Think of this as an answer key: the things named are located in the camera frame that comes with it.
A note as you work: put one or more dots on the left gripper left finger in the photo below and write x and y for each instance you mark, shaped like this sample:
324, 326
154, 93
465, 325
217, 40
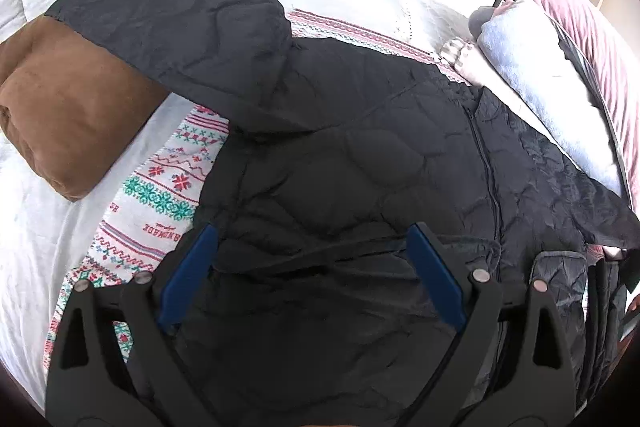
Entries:
112, 363

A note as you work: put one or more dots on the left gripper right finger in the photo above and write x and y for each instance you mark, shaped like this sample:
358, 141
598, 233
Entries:
508, 364

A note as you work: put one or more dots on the black quilted jacket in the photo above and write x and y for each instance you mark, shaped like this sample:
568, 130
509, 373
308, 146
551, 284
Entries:
312, 313

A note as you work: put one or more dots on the white bed sheet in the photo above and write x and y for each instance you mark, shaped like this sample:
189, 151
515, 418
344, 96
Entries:
44, 235

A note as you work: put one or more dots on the patterned knit blanket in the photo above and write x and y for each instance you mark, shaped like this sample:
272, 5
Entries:
155, 204

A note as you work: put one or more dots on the brown fleece garment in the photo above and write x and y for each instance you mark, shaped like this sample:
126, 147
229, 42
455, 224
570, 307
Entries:
69, 106

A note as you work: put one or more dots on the light blue fluffy blanket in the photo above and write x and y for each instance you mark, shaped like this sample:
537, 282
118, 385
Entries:
522, 44

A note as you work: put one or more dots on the pink velvet pillow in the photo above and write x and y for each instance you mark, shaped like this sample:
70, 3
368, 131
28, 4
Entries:
610, 63

